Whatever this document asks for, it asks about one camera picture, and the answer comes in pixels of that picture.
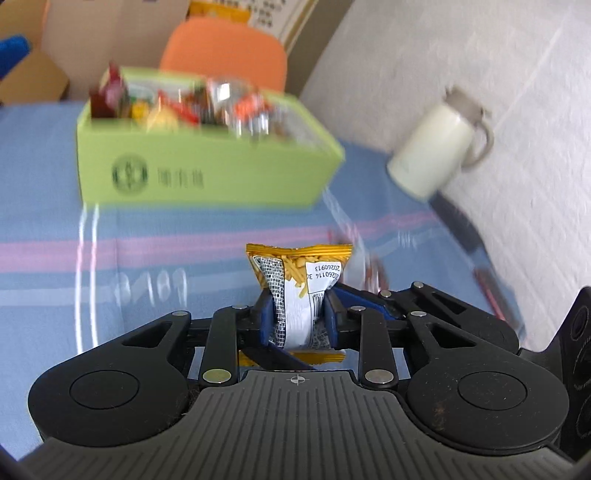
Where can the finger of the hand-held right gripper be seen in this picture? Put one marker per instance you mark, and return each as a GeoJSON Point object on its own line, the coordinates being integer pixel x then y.
{"type": "Point", "coordinates": [353, 295]}
{"type": "Point", "coordinates": [277, 360]}

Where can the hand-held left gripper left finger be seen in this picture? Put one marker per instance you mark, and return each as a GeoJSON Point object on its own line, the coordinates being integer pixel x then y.
{"type": "Point", "coordinates": [267, 318]}

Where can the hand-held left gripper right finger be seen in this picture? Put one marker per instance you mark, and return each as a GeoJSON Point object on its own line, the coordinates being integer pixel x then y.
{"type": "Point", "coordinates": [331, 321]}

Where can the yellow stick snack packet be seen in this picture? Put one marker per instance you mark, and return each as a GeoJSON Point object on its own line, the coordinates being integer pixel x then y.
{"type": "Point", "coordinates": [300, 286]}

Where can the green cardboard box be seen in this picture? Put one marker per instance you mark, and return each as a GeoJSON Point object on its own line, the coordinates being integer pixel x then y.
{"type": "Point", "coordinates": [207, 170]}

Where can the red phone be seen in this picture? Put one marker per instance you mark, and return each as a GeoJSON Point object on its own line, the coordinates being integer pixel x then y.
{"type": "Point", "coordinates": [496, 290]}

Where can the blue striped tablecloth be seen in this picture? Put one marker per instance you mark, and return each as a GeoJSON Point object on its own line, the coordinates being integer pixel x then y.
{"type": "Point", "coordinates": [138, 258]}

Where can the white thermos jug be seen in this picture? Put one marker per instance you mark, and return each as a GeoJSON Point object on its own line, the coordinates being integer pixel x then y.
{"type": "Point", "coordinates": [429, 147]}

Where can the pile of snack packets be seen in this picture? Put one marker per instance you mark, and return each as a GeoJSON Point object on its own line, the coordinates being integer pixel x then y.
{"type": "Point", "coordinates": [184, 106]}

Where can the orange chair back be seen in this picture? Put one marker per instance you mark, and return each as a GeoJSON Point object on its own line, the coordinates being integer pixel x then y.
{"type": "Point", "coordinates": [221, 50]}

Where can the brown cardboard box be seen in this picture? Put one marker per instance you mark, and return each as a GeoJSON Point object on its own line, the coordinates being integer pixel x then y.
{"type": "Point", "coordinates": [32, 85]}

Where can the blue plastic object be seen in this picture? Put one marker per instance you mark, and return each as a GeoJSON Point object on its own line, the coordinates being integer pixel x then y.
{"type": "Point", "coordinates": [14, 53]}

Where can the wall poster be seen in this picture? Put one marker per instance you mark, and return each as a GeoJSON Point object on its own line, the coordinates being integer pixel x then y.
{"type": "Point", "coordinates": [286, 14]}

